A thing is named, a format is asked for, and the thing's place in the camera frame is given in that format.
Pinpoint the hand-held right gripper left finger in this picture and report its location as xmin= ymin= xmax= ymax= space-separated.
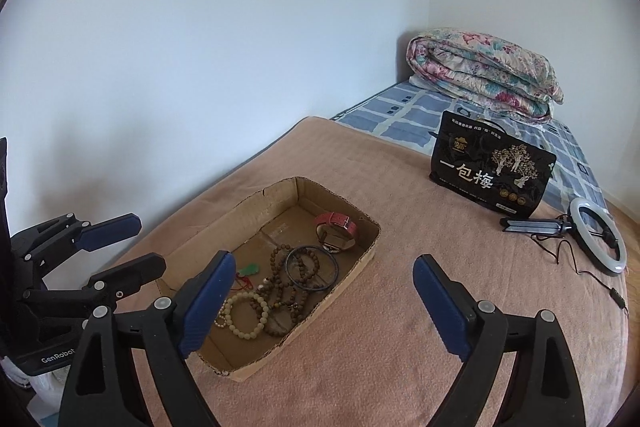
xmin=58 ymin=251 xmax=237 ymax=427

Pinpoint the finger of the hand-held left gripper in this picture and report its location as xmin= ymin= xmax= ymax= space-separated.
xmin=22 ymin=253 xmax=167 ymax=308
xmin=12 ymin=213 xmax=142 ymax=260

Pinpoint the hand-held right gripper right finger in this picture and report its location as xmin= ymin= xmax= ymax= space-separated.
xmin=412 ymin=254 xmax=586 ymax=427

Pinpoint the cream bead bracelet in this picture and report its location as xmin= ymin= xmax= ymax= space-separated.
xmin=222 ymin=291 xmax=271 ymax=340

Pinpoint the green pendant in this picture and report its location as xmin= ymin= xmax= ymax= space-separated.
xmin=235 ymin=263 xmax=263 ymax=293

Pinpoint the thin dark bangle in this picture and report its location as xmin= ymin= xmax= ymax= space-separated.
xmin=285 ymin=245 xmax=340 ymax=292

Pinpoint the wristwatch with pink strap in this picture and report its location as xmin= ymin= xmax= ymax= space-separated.
xmin=314 ymin=212 xmax=359 ymax=254

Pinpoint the cardboard box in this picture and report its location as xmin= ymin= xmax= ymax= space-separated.
xmin=114 ymin=177 xmax=381 ymax=382

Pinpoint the white plastic bag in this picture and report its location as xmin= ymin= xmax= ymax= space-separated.
xmin=30 ymin=364 xmax=73 ymax=415

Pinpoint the folded small tripod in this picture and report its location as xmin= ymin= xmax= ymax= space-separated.
xmin=500 ymin=214 xmax=576 ymax=238

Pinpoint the black snack bag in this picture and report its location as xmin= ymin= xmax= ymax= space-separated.
xmin=428 ymin=109 xmax=557 ymax=212

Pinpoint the blue checked mattress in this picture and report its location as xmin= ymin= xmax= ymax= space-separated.
xmin=330 ymin=79 xmax=608 ymax=212

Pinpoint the folded floral quilt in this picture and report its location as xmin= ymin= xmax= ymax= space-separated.
xmin=406 ymin=27 xmax=565 ymax=124

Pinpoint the brown wooden bead necklace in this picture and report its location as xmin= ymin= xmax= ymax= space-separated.
xmin=252 ymin=244 xmax=323 ymax=338

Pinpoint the black ring light cable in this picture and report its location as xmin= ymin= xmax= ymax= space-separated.
xmin=535 ymin=234 xmax=628 ymax=315

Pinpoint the white ring light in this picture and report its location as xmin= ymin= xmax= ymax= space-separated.
xmin=569 ymin=198 xmax=627 ymax=277

